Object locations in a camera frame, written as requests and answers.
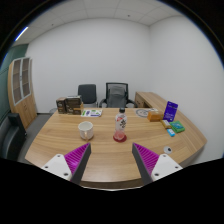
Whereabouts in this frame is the black mesh office chair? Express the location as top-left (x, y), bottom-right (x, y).
top-left (99, 82), bottom-right (138, 108)

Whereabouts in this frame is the red round coaster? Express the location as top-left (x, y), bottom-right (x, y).
top-left (113, 135), bottom-right (127, 143)

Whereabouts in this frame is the small yellow box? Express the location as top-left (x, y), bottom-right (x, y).
top-left (161, 120), bottom-right (171, 129)

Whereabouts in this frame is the orange cardboard box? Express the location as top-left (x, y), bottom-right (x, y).
top-left (147, 111), bottom-right (164, 122)

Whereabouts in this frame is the small blue box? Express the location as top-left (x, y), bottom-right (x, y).
top-left (167, 129), bottom-right (175, 137)

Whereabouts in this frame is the white green leaflet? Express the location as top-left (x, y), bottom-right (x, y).
top-left (81, 109), bottom-right (102, 117)

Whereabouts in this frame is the black leather chair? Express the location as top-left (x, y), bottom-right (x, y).
top-left (0, 113), bottom-right (27, 161)

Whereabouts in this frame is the clear plastic water bottle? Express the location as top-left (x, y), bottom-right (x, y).
top-left (113, 108), bottom-right (127, 142)

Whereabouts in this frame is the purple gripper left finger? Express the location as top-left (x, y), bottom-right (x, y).
top-left (42, 143), bottom-right (91, 185)

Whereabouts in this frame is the wooden glass-door cabinet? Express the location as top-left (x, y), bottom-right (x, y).
top-left (8, 57), bottom-right (37, 129)

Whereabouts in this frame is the green box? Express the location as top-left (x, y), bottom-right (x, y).
top-left (170, 121), bottom-right (185, 133)

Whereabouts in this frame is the wooden side desk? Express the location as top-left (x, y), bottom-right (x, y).
top-left (135, 92), bottom-right (167, 111)

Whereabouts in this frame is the round grey plate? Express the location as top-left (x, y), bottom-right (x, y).
top-left (135, 109), bottom-right (148, 118)

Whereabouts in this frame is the white ceramic mug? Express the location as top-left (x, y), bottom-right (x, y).
top-left (78, 121), bottom-right (94, 140)

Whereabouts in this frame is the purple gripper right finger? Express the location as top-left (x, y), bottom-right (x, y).
top-left (132, 143), bottom-right (182, 185)

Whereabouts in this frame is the brown cardboard boxes stack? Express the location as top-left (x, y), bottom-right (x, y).
top-left (56, 95), bottom-right (84, 115)

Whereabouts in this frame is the grey office chair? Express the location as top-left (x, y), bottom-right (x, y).
top-left (78, 84), bottom-right (98, 106)

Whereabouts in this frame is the desk cable grommet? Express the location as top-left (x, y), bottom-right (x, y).
top-left (163, 146), bottom-right (172, 154)

